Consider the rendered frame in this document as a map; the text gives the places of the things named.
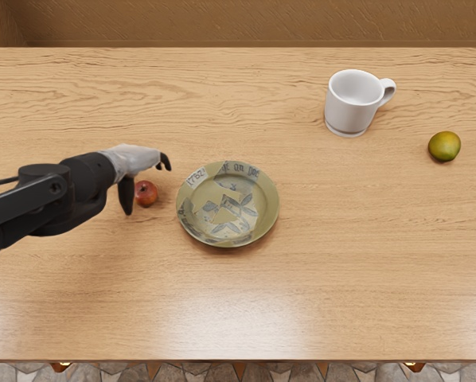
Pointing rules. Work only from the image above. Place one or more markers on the white ceramic mug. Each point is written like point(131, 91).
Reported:
point(355, 102)

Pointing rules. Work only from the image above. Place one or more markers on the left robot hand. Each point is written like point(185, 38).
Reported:
point(132, 159)

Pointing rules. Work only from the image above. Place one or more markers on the small red apple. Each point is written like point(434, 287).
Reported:
point(146, 193)

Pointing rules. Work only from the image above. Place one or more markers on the green yellow citrus fruit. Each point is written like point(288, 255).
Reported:
point(444, 146)

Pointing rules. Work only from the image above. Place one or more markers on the olive green patterned plate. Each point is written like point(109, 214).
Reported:
point(227, 203)

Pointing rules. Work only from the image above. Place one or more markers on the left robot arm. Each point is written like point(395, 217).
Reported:
point(43, 195)

